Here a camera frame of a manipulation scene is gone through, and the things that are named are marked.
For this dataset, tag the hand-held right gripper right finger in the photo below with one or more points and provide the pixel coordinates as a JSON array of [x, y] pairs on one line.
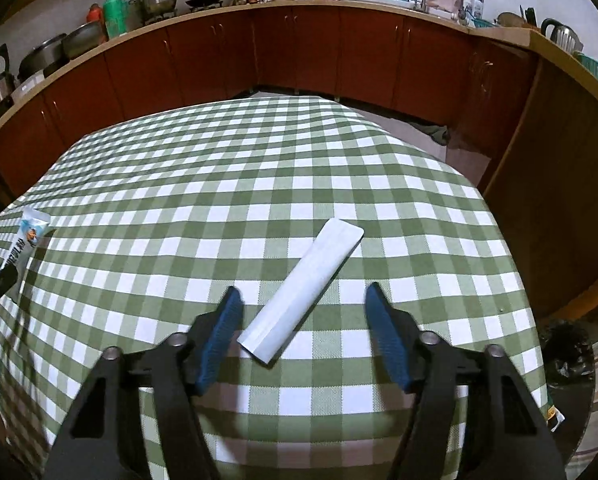
[[391, 340]]

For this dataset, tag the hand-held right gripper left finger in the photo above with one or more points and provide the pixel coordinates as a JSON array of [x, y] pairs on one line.
[[219, 345]]

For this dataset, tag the white tube with dark print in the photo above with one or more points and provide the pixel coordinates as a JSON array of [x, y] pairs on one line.
[[29, 232]]

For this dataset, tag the plain white tube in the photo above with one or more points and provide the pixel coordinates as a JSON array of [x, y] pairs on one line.
[[304, 285]]

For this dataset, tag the black lined trash bin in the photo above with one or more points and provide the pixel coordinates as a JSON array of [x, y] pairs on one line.
[[566, 360]]

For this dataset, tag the green checked tablecloth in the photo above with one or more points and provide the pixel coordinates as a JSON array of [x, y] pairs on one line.
[[279, 170]]

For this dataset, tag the dark floor rag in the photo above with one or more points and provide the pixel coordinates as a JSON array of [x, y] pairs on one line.
[[435, 132]]

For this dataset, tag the wooden counter cabinet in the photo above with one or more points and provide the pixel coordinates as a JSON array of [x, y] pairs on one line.
[[554, 185]]

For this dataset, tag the grey lidded pot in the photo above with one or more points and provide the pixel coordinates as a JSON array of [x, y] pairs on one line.
[[41, 57]]

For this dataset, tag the steel mixing bowl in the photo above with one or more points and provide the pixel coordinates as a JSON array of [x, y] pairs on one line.
[[81, 40]]

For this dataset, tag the red thermos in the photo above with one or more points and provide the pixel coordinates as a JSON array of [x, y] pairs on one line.
[[94, 14]]

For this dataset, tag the green thermos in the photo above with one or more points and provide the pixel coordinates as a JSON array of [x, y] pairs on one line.
[[115, 17]]

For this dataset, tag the red base cabinets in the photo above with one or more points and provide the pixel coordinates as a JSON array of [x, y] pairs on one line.
[[279, 55]]

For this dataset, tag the wooden cutting board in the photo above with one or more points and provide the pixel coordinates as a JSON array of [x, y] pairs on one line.
[[511, 20]]

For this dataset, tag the white plastic bottles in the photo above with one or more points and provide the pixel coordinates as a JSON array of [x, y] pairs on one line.
[[475, 8]]

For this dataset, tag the small steel faucet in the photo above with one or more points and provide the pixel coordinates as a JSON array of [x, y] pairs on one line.
[[458, 0]]

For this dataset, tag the steel kettle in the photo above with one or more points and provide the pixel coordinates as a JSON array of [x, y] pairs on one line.
[[561, 35]]

